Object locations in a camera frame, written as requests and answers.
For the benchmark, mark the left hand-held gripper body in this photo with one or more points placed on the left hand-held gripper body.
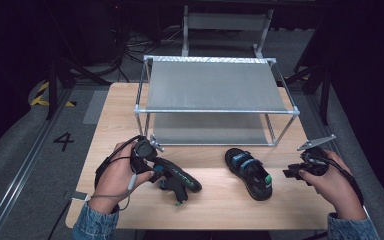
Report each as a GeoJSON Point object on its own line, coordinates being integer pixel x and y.
{"type": "Point", "coordinates": [143, 151]}

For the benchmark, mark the person's right hand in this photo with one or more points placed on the person's right hand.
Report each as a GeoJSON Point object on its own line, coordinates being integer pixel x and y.
{"type": "Point", "coordinates": [340, 190]}

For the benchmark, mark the person's left hand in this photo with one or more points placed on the person's left hand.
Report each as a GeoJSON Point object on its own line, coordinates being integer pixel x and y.
{"type": "Point", "coordinates": [115, 180]}

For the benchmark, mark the yellow black floor tape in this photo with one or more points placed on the yellow black floor tape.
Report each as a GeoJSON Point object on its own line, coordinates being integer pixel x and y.
{"type": "Point", "coordinates": [41, 100]}

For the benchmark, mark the black tripod stand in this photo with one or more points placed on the black tripod stand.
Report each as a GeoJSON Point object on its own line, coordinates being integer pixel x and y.
{"type": "Point", "coordinates": [325, 96]}
{"type": "Point", "coordinates": [51, 90]}

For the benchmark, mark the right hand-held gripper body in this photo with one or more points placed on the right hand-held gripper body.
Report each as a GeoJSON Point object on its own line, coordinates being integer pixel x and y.
{"type": "Point", "coordinates": [315, 163]}

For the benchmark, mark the grey metal stand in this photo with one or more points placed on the grey metal stand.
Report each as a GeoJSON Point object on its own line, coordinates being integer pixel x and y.
{"type": "Point", "coordinates": [226, 21]}

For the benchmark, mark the grey two-tier shoe rack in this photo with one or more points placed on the grey two-tier shoe rack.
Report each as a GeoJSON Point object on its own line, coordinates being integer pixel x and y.
{"type": "Point", "coordinates": [213, 86]}

